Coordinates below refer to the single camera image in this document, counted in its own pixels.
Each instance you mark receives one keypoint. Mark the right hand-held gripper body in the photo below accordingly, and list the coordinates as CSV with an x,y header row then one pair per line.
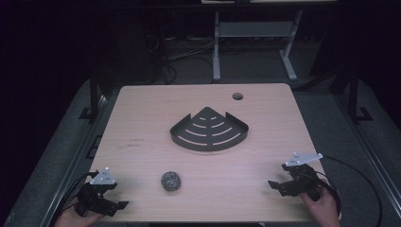
x,y
301,178

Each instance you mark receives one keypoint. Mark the steel wool ball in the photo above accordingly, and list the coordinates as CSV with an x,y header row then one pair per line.
x,y
171,181

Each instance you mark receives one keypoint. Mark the person's right hand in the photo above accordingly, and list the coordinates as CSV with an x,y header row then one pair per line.
x,y
322,210

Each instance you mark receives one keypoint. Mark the black metal corner shelf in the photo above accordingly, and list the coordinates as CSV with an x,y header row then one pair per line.
x,y
209,138

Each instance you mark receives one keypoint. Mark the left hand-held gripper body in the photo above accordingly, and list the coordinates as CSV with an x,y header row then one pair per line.
x,y
94,195

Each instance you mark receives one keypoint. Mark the aluminium frame rail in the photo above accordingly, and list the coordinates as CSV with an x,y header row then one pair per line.
x,y
78,151
372,148

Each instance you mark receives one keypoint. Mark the grey metal stand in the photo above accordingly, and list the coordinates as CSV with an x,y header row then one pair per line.
x,y
252,30

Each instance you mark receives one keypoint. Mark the person's left hand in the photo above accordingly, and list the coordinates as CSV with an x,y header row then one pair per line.
x,y
73,218

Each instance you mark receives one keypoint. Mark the black upright post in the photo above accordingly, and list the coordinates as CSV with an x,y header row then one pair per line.
x,y
94,94
353,94

